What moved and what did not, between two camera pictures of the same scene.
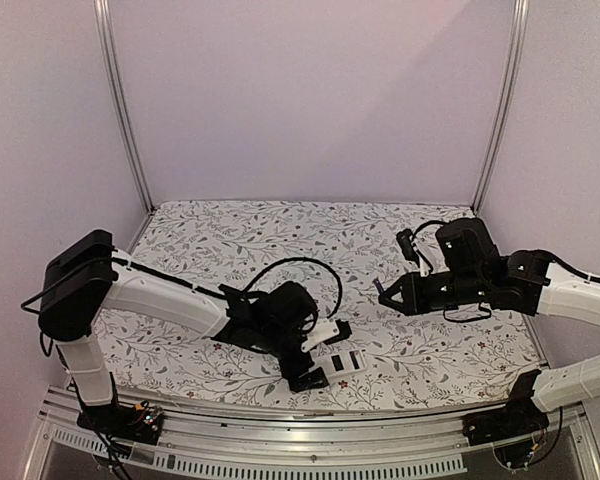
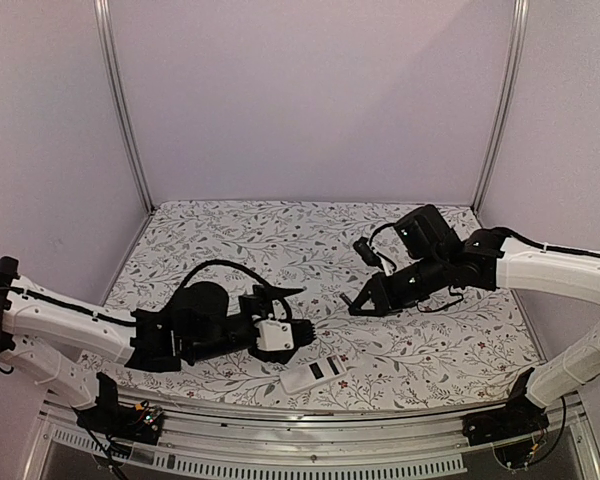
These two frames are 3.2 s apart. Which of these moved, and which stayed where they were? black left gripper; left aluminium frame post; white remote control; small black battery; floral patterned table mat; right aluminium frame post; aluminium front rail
Moved: white remote control; small black battery; black left gripper
Stayed: right aluminium frame post; aluminium front rail; floral patterned table mat; left aluminium frame post
